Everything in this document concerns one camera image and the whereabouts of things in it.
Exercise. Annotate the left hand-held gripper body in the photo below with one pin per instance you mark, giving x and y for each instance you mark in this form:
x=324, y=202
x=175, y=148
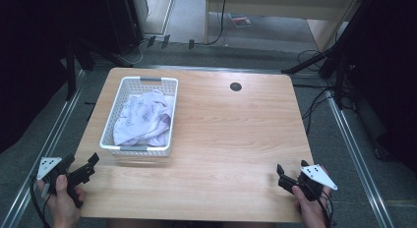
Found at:
x=80, y=175

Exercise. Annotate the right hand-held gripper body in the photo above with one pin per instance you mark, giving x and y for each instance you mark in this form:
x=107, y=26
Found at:
x=309, y=185

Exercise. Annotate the person's right hand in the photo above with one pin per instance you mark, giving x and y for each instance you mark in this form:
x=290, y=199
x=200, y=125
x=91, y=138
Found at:
x=311, y=211

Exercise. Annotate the person's left hand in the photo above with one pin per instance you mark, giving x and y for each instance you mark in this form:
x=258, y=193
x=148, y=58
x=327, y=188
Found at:
x=64, y=206

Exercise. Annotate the white printed cloth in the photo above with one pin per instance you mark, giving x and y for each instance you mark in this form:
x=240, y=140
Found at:
x=144, y=116

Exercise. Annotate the white plastic basket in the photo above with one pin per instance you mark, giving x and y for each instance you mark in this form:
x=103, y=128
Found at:
x=131, y=87

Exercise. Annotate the black tripod stand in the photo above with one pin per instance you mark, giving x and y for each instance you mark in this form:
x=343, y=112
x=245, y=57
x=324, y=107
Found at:
x=327, y=54

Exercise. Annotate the black cabinet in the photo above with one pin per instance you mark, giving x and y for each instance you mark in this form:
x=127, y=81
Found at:
x=121, y=21

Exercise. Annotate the magazine on floor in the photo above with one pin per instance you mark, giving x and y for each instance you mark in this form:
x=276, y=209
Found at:
x=240, y=20

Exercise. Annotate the light wooden furniture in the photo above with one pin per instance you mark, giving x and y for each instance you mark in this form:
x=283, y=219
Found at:
x=278, y=2

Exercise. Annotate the metal floor rail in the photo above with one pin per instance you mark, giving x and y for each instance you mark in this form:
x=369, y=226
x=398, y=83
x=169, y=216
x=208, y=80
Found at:
x=42, y=149
x=357, y=159

